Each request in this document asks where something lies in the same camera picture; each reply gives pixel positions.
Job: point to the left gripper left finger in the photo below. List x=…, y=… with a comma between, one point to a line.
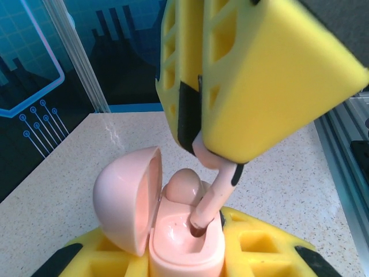
x=95, y=259

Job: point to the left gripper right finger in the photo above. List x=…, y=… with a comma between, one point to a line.
x=259, y=245

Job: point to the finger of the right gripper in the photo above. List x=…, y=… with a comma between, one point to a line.
x=184, y=43
x=274, y=86

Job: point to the aluminium base frame rail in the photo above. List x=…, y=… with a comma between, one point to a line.
x=337, y=135

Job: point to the right aluminium corner post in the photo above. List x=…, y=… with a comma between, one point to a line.
x=83, y=72

